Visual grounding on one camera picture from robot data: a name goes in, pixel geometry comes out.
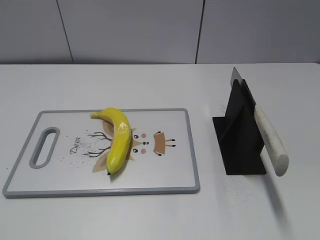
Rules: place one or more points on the knife with white handle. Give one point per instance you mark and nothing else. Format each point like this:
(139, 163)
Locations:
(274, 146)

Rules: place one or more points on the black knife stand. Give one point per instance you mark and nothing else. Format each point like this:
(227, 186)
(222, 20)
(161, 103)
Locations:
(240, 141)

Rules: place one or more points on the yellow plastic banana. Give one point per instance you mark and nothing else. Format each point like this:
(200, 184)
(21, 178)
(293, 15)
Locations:
(122, 137)

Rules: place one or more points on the white grey-rimmed cutting board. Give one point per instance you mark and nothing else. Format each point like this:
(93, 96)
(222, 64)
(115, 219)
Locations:
(65, 155)

